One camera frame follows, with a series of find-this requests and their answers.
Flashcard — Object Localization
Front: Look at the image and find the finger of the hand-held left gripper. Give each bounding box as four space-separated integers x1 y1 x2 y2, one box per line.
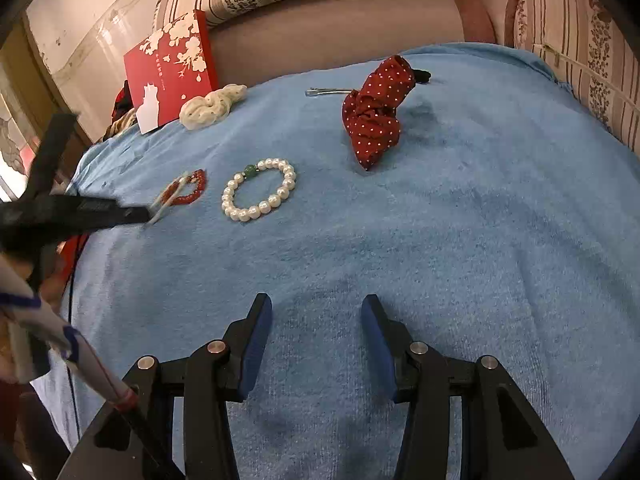
50 195 161 241
27 112 78 197

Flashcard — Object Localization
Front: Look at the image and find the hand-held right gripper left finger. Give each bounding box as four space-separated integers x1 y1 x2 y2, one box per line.
57 292 273 480

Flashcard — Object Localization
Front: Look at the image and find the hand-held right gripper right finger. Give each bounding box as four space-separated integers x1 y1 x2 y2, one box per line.
361 294 576 480

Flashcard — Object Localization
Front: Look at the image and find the red bead bracelet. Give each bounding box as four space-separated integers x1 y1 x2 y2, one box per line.
160 170 207 207

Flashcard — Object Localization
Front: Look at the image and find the white pearl bracelet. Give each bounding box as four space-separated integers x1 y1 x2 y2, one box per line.
221 158 297 222

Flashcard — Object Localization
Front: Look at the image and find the dark red cloth bundle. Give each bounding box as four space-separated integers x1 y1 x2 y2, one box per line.
97 82 138 143

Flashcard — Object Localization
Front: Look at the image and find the blue blanket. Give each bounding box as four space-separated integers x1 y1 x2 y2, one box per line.
30 42 640 480

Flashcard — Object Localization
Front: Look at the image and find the red box with white flowers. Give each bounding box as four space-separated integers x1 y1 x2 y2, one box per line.
123 10 219 136

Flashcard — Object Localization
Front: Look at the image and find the cream scrunchie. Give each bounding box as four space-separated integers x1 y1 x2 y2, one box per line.
179 84 248 131

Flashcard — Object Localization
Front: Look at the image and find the red polka dot scrunchie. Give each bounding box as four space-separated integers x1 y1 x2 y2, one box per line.
342 55 418 171

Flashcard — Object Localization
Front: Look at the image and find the pink sofa backrest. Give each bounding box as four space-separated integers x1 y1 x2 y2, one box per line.
210 0 496 96

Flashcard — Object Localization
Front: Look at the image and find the square striped floral cushion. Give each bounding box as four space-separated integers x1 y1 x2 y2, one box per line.
515 0 640 153

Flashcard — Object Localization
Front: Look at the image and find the white wrapped cable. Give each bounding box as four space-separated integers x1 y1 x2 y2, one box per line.
0 255 186 480

